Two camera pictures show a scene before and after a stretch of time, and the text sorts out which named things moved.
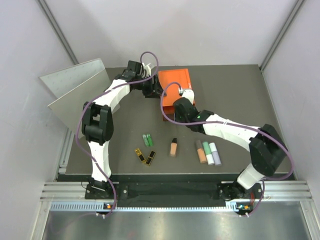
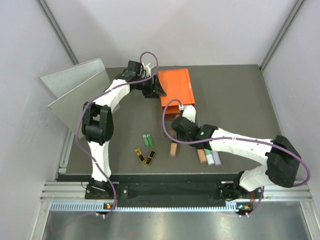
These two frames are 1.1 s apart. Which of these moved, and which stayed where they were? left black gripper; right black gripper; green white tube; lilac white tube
Moved: right black gripper
Stayed: lilac white tube; left black gripper; green white tube
